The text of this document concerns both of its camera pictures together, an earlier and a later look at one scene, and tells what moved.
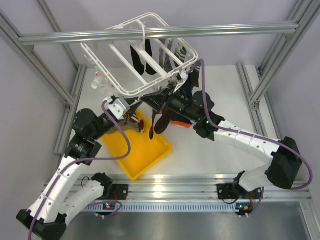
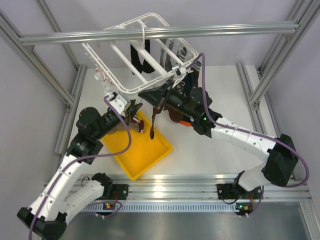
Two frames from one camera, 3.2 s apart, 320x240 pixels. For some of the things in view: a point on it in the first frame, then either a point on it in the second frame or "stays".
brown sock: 151,131 stays
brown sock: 163,123 to 176,115
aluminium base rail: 194,186 stays
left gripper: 133,108 stays
